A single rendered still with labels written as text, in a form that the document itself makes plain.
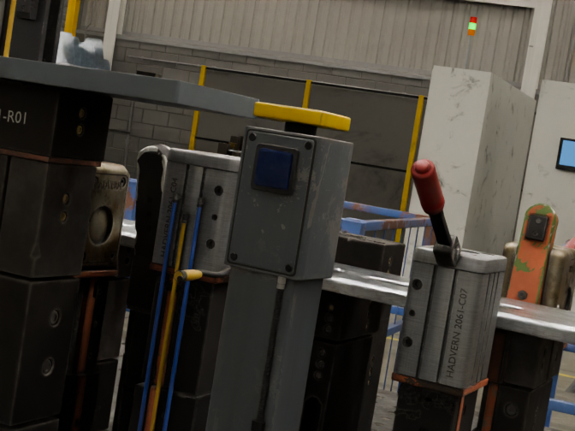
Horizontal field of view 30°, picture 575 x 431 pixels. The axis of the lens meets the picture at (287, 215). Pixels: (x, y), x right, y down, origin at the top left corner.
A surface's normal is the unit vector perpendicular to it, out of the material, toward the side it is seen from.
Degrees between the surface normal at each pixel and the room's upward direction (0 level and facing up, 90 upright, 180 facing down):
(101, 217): 90
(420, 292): 90
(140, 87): 90
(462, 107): 90
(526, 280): 78
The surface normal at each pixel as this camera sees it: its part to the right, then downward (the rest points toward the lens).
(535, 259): -0.39, -0.22
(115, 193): 0.89, 0.17
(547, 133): -0.31, 0.01
